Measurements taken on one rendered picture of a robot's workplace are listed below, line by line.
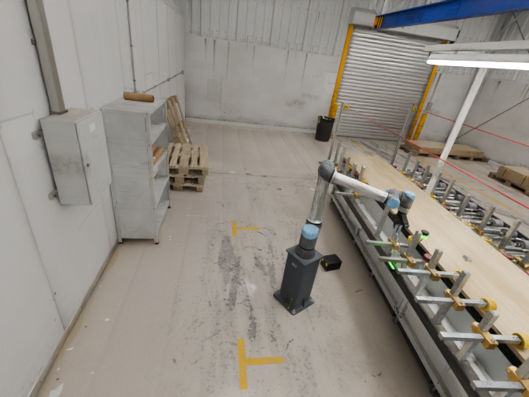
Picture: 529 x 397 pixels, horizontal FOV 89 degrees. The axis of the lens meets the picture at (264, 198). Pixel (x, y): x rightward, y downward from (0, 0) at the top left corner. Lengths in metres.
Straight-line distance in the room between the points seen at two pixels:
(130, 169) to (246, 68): 6.62
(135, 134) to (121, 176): 0.49
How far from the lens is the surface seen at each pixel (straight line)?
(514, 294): 2.70
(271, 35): 9.26
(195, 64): 9.18
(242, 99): 9.25
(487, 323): 2.03
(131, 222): 3.46
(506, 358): 2.30
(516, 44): 2.64
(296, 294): 2.75
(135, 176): 3.16
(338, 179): 2.22
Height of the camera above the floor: 2.16
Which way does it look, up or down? 27 degrees down
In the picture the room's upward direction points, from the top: 8 degrees clockwise
